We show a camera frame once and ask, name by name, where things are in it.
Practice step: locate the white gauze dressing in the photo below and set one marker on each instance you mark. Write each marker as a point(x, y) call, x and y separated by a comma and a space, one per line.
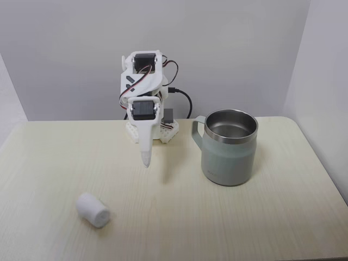
point(91, 208)

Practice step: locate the grey clamp block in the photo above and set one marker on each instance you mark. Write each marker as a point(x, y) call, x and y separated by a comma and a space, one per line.
point(169, 115)

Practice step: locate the pale green steel mug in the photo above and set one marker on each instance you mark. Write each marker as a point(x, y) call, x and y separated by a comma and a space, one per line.
point(228, 160)

